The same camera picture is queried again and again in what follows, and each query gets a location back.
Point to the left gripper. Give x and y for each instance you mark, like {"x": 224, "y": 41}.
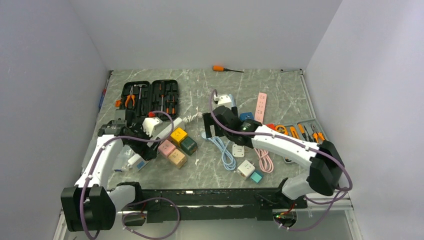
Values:
{"x": 149, "y": 152}

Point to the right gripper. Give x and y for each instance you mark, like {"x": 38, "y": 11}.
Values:
{"x": 209, "y": 121}

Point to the white long power strip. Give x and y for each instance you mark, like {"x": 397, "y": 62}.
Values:
{"x": 137, "y": 162}

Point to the pink cube socket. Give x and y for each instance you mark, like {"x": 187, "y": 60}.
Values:
{"x": 166, "y": 148}

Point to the blue cube socket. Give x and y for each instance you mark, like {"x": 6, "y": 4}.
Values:
{"x": 246, "y": 115}

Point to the beige cube socket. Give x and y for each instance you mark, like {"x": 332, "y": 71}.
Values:
{"x": 177, "y": 158}

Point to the clear plastic screw box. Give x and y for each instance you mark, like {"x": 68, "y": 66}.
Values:
{"x": 121, "y": 162}

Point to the pink power strip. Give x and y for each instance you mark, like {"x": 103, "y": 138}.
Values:
{"x": 260, "y": 107}

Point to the yellow cube socket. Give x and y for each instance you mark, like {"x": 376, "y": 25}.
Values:
{"x": 178, "y": 135}

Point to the white charger plug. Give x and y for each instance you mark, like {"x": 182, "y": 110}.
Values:
{"x": 238, "y": 151}

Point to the dark green cube socket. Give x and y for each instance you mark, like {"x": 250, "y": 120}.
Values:
{"x": 189, "y": 146}

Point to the black tool case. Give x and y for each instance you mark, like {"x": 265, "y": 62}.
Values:
{"x": 150, "y": 96}

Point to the white cube socket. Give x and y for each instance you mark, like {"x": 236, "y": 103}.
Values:
{"x": 245, "y": 169}

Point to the teal plug adapter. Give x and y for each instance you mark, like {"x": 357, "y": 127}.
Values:
{"x": 256, "y": 176}

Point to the grey tool tray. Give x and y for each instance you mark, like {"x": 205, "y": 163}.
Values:
{"x": 304, "y": 129}

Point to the light blue power strip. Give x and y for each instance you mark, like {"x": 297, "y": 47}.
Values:
{"x": 233, "y": 102}

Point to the red cube socket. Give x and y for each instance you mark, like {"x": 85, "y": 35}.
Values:
{"x": 271, "y": 126}

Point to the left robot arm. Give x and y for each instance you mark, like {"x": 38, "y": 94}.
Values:
{"x": 88, "y": 206}

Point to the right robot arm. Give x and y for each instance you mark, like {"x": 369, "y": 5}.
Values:
{"x": 322, "y": 162}

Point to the small black orange screwdriver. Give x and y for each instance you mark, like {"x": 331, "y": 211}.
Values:
{"x": 170, "y": 104}

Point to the orange tape measure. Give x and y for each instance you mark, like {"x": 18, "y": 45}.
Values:
{"x": 281, "y": 129}

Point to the orange pliers in case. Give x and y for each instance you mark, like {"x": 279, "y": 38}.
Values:
{"x": 130, "y": 99}

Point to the orange utility knife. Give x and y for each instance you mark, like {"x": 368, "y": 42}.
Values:
{"x": 294, "y": 132}

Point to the orange pliers in tray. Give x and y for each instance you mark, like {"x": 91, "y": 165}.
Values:
{"x": 317, "y": 135}

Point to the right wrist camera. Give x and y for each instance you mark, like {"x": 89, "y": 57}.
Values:
{"x": 223, "y": 100}

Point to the orange handled screwdriver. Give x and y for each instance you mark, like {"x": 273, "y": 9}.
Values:
{"x": 218, "y": 68}

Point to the blue pen at wall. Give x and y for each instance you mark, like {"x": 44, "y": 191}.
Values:
{"x": 103, "y": 93}

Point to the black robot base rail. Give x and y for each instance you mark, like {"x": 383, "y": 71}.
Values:
{"x": 214, "y": 204}

